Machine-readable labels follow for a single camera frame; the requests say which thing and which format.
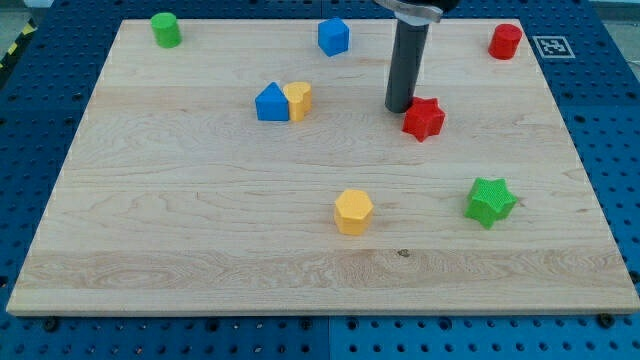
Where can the yellow heart block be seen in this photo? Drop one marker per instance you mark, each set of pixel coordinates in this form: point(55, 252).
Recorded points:
point(299, 97)

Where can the red star block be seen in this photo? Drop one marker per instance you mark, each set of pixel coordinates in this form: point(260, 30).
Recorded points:
point(424, 118)

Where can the blue cube block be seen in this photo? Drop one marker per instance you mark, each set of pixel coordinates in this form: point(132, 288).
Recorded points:
point(333, 36)

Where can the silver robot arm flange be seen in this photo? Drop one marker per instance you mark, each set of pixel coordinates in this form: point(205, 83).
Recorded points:
point(419, 12)

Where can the light wooden board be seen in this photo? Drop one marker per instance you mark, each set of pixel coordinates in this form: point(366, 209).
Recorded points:
point(176, 200)

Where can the yellow black hazard tape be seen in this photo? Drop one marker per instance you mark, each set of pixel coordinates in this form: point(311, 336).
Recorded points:
point(16, 49)

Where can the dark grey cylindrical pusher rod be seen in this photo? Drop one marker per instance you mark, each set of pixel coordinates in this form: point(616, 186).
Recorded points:
point(406, 60)

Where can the yellow hexagon block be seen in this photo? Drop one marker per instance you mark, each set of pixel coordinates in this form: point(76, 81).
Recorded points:
point(353, 211)

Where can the red cylinder block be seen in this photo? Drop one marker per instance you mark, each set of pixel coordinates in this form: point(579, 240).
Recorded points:
point(505, 41)

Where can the white fiducial marker tag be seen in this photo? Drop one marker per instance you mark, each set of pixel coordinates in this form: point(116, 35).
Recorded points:
point(553, 47)

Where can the green cylinder block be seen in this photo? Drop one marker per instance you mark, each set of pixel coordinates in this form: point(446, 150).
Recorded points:
point(166, 29)

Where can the green star block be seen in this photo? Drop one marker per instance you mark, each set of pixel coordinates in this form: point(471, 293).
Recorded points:
point(489, 201)

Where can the blue triangle block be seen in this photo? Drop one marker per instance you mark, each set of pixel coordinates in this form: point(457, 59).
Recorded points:
point(271, 104)

